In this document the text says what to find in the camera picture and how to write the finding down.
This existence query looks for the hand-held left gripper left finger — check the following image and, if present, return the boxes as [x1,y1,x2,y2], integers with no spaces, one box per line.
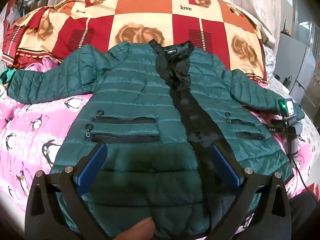
[25,141,110,240]

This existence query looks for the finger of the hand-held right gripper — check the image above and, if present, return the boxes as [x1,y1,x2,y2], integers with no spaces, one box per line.
[266,119,289,133]

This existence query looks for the red orange rose-print quilt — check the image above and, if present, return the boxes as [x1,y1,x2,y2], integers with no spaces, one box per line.
[1,0,268,85]

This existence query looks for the pink penguin-print blanket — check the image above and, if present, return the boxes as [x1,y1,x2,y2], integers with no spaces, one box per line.
[0,55,320,230]

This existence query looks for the dark trousers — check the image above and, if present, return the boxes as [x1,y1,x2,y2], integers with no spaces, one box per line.
[287,192,320,240]

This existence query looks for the green quilted puffer jacket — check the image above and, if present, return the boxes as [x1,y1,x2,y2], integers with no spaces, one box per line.
[7,39,304,240]

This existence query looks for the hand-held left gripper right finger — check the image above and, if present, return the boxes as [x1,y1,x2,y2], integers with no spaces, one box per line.
[207,142,292,240]

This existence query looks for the green cloth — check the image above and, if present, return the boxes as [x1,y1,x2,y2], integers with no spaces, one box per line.
[0,66,15,83]

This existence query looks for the black cable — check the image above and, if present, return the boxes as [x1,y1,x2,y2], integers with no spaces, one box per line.
[287,130,319,205]

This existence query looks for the grey cabinet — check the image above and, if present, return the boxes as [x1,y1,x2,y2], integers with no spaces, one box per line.
[275,31,318,100]

